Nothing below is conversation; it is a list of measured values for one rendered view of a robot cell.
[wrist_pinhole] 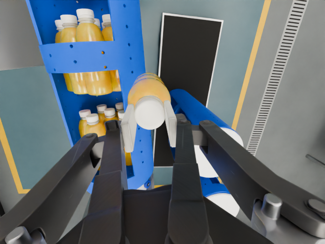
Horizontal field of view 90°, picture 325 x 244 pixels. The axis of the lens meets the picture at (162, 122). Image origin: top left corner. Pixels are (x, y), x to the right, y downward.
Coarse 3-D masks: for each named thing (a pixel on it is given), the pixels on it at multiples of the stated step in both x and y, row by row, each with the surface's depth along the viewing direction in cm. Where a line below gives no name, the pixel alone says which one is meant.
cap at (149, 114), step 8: (144, 104) 20; (152, 104) 20; (160, 104) 20; (136, 112) 20; (144, 112) 20; (152, 112) 20; (160, 112) 20; (136, 120) 20; (144, 120) 20; (152, 120) 20; (160, 120) 21; (144, 128) 21; (152, 128) 21
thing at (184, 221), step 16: (176, 144) 11; (192, 144) 11; (176, 160) 9; (192, 160) 9; (176, 176) 7; (192, 176) 7; (176, 192) 6; (192, 192) 6; (176, 208) 5; (192, 208) 5; (176, 224) 5; (192, 224) 5; (176, 240) 4; (192, 240) 4; (208, 240) 5
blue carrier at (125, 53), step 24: (48, 0) 48; (72, 0) 53; (96, 0) 56; (120, 0) 37; (48, 24) 48; (120, 24) 38; (48, 48) 38; (72, 48) 36; (96, 48) 37; (120, 48) 40; (48, 72) 42; (72, 72) 38; (120, 72) 42; (144, 72) 50; (72, 96) 58; (120, 96) 69; (72, 120) 58; (72, 144) 56; (144, 144) 55; (144, 168) 57
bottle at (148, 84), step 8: (136, 80) 30; (144, 80) 25; (152, 80) 25; (160, 80) 29; (136, 88) 24; (144, 88) 23; (152, 88) 23; (160, 88) 24; (128, 96) 25; (136, 96) 23; (144, 96) 21; (152, 96) 21; (160, 96) 23; (168, 96) 25; (128, 104) 25; (136, 104) 22
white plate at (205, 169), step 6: (228, 132) 74; (234, 132) 74; (234, 138) 75; (240, 138) 76; (240, 144) 77; (198, 150) 75; (198, 156) 77; (204, 156) 77; (198, 162) 78; (204, 162) 78; (204, 168) 80; (210, 168) 80; (204, 174) 81; (210, 174) 82; (216, 174) 82
